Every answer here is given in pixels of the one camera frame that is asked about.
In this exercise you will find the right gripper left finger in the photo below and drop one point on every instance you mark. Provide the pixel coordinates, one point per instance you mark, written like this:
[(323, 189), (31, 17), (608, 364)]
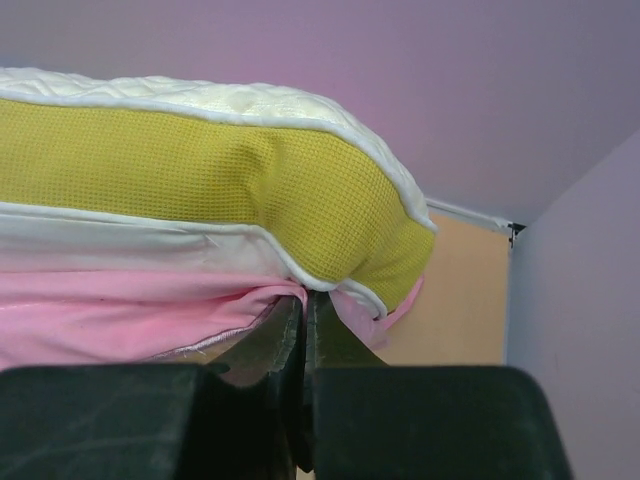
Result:
[(253, 406)]

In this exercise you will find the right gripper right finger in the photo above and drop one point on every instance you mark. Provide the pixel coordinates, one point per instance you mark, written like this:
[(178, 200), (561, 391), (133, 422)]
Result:
[(343, 404)]

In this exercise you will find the pink pillowcase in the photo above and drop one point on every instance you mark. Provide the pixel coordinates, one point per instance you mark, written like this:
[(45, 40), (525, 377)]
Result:
[(97, 317)]

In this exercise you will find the cream pillow yellow edge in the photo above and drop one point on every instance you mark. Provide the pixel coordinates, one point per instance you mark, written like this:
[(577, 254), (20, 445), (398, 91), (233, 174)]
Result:
[(159, 173)]

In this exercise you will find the metal table frame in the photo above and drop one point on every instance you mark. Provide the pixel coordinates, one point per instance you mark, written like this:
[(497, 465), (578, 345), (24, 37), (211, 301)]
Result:
[(493, 223)]

